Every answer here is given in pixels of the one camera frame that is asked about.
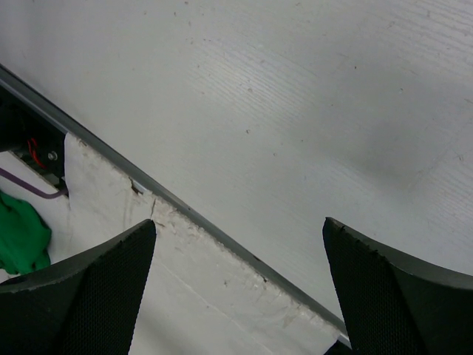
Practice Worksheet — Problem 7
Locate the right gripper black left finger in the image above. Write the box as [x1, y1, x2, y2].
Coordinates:
[1, 220, 157, 354]

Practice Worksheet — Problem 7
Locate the green t shirt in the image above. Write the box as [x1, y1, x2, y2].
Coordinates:
[1, 192, 52, 275]

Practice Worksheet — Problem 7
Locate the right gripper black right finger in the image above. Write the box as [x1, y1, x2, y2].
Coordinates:
[322, 217, 472, 354]

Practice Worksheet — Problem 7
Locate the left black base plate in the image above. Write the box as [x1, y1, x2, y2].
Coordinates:
[1, 98, 66, 189]

